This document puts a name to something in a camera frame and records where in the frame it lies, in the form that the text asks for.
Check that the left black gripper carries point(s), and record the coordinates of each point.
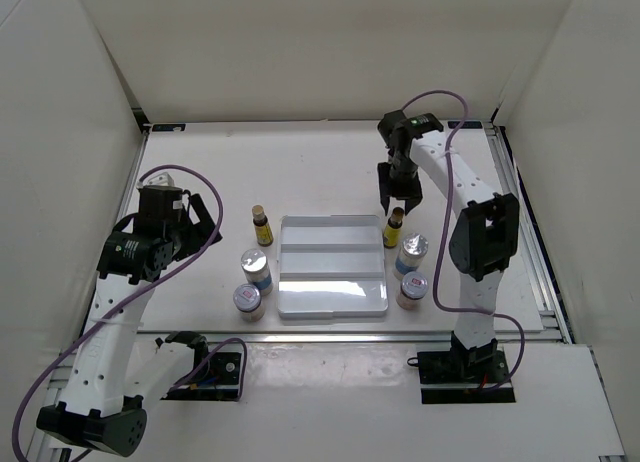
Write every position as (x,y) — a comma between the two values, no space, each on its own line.
(200,237)

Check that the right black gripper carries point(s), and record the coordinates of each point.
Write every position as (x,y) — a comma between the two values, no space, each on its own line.
(412,194)

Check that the yellow sauce bottle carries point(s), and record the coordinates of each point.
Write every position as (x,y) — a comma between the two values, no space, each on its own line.
(261,225)
(393,227)

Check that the tall silver-lid jar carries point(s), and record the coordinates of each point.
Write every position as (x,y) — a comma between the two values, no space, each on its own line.
(254,264)
(412,250)

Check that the short white-lid jar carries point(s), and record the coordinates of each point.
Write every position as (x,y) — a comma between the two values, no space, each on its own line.
(248,302)
(412,290)

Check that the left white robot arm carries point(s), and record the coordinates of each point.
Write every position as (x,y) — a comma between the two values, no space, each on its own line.
(101,408)

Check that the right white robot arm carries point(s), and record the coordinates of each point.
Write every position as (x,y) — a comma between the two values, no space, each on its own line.
(482,240)

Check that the white tiered tray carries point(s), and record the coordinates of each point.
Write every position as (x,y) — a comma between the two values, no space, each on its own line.
(331,267)

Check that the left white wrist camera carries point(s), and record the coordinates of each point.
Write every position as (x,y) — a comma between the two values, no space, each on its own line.
(163,179)

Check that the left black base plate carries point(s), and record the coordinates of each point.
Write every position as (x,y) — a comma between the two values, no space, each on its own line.
(219,383)

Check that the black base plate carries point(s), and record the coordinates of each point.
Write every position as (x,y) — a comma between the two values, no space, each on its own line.
(219,383)
(441,383)

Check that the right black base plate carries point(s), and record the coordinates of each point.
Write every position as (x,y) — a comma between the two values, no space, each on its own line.
(441,383)

